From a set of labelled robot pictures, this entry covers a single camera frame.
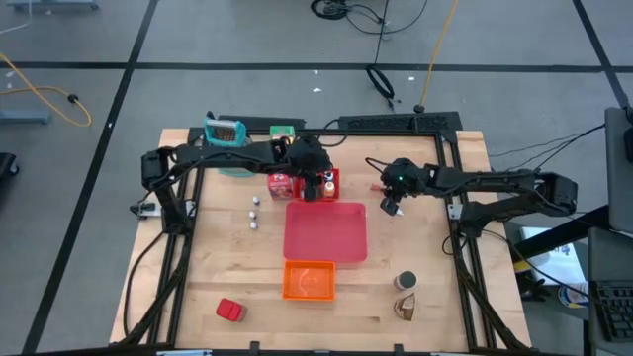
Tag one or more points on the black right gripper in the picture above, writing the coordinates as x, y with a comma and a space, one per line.
403, 178

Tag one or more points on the silver metal bracket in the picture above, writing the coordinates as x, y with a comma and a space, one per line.
146, 211
455, 211

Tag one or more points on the pink plastic bin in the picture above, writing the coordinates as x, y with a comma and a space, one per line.
326, 232

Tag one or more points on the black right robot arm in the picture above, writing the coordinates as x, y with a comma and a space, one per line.
494, 180

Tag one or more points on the orange slotted plastic basket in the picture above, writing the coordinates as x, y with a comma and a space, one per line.
309, 282

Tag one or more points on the white paper sheet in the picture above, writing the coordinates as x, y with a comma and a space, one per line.
559, 262

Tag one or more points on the black keyboard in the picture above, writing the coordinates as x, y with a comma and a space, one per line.
615, 311

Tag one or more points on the red lidded paprika tin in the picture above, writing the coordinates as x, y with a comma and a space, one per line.
230, 310

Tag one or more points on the black perforated panel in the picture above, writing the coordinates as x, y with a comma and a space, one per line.
395, 121

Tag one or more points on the grey cart base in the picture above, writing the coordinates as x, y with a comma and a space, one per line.
25, 116

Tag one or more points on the green mini cereal box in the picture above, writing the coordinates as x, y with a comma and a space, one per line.
282, 131

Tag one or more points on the red mini cereal box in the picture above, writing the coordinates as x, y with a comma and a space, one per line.
280, 188

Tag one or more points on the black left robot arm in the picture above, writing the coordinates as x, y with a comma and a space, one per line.
222, 158

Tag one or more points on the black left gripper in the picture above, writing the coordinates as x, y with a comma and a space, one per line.
309, 155

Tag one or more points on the black aluminium table frame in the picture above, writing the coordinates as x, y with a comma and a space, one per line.
376, 133

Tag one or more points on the flat black box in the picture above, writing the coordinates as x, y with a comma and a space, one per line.
262, 121

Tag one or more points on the small red slotted basket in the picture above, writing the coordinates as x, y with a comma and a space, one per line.
319, 195

